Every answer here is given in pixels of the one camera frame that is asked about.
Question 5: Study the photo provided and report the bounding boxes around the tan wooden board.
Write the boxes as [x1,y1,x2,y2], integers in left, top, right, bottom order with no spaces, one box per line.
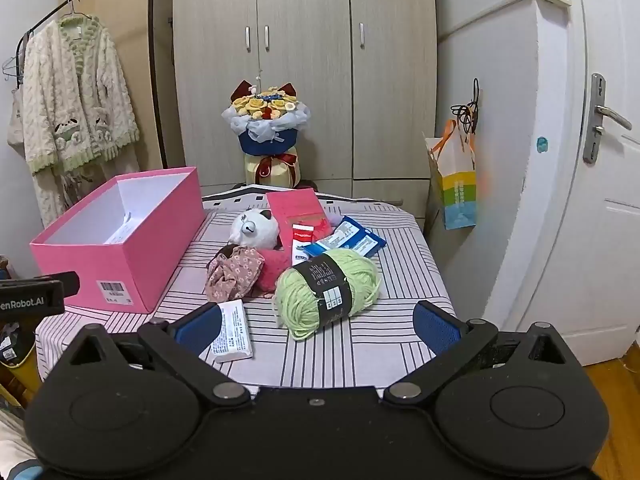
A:
[59,0,176,181]

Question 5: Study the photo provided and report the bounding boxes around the green yarn ball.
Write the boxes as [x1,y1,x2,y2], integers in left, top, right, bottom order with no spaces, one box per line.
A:
[274,248,382,342]

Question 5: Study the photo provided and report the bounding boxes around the black cables on hook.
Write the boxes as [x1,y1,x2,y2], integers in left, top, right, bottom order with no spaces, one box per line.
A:
[450,78,483,136]

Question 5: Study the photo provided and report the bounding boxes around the cream green fluffy cardigan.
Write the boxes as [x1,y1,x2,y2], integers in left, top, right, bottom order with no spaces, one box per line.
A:
[22,15,141,176]

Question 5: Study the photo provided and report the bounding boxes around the beige wooden wardrobe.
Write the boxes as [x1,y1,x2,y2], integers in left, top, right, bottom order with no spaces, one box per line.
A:
[172,0,438,206]

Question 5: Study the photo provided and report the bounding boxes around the cream tote bag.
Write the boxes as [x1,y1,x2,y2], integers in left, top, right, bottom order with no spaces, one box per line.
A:
[6,85,28,158]

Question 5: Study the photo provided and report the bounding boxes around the black metal clothes rack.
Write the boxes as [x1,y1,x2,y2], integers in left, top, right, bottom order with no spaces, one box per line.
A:
[15,0,168,171]

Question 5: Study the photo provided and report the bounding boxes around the pink cardboard box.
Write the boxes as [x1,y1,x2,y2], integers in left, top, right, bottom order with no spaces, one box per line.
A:
[29,166,207,314]

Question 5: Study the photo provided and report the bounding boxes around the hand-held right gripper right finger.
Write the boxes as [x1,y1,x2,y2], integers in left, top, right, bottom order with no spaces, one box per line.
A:
[382,301,578,408]

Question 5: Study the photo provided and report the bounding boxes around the white door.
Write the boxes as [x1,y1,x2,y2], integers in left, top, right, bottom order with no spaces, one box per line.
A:
[482,0,640,366]

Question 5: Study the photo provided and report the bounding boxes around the white plush cat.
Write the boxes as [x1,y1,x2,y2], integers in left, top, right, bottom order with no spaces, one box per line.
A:
[229,209,282,251]

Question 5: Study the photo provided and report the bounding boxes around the pink envelope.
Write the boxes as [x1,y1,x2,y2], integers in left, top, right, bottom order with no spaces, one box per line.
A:
[265,190,333,251]

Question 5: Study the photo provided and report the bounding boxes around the white tissue packet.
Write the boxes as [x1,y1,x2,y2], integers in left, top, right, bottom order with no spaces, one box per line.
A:
[207,299,253,363]

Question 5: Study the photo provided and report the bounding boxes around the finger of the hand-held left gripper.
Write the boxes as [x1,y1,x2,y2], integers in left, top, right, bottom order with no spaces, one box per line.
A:
[10,271,81,297]

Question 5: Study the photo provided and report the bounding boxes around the pink soft cloth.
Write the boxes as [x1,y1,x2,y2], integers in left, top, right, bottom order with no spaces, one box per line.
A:
[252,247,293,300]

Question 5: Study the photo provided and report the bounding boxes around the yellow black bag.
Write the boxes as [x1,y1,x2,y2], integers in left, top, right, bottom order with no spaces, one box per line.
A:
[0,320,42,397]

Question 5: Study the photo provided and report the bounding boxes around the striped bed sheet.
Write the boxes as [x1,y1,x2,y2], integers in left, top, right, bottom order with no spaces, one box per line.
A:
[35,185,458,391]

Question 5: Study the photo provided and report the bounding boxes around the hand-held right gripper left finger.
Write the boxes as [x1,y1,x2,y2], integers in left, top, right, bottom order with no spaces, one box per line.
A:
[65,302,253,408]

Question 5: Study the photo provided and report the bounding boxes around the cream fluffy pants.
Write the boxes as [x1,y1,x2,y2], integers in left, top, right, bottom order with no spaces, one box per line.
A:
[32,150,141,226]

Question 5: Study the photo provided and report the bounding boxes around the blue wipes packet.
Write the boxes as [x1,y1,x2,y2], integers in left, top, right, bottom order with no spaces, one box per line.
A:
[302,227,387,261]
[330,216,371,241]

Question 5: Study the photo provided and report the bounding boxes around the yellow flower bouquet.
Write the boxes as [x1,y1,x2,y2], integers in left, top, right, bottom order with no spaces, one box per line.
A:
[221,80,311,187]

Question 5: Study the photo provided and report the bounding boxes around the floral fabric pouch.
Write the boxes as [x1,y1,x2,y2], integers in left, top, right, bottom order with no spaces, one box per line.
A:
[204,245,266,303]

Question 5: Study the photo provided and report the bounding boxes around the silver door handle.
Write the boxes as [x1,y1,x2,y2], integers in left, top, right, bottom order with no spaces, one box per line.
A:
[583,73,633,163]

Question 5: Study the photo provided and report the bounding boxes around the colourful paper bag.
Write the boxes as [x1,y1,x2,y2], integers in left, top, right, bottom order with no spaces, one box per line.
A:
[424,119,478,231]

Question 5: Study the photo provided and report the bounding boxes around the red white small packet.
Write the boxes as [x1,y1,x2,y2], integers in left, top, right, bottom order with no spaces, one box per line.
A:
[290,224,317,267]

